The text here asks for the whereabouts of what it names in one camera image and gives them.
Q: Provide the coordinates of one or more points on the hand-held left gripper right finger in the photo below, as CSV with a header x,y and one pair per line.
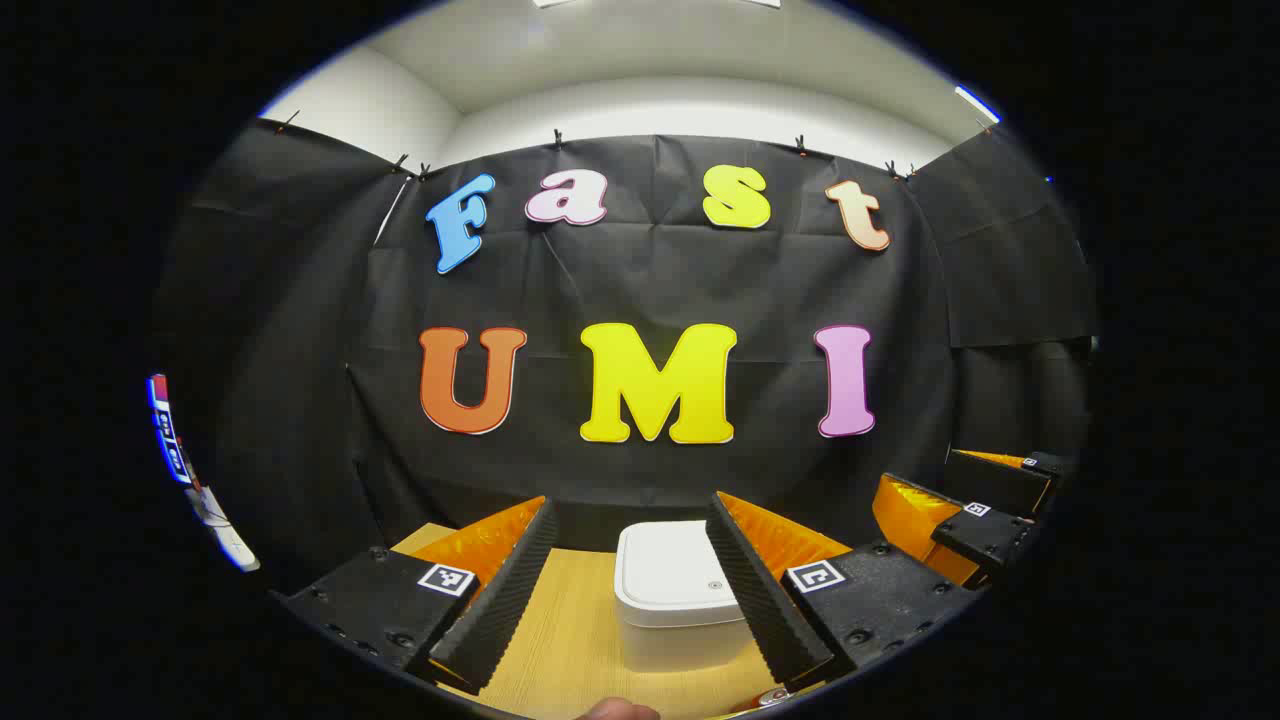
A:
x,y
765,610

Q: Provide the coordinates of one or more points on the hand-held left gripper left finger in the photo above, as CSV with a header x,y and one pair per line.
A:
x,y
505,600

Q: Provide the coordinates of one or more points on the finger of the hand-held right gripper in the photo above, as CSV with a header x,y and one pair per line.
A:
x,y
995,480
985,535

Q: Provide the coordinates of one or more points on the white desktop garbage bin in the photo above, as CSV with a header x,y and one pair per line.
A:
x,y
665,590

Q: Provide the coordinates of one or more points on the wooden desktop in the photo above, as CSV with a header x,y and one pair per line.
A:
x,y
580,630

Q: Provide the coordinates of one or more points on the white box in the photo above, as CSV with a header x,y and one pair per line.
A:
x,y
228,535

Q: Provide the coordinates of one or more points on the black backdrop cloth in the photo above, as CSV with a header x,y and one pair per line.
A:
x,y
600,290

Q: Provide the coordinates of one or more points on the blue and red board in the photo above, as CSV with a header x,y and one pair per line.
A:
x,y
168,430

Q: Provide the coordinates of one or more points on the row of black cloth clips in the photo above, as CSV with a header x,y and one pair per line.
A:
x,y
558,139

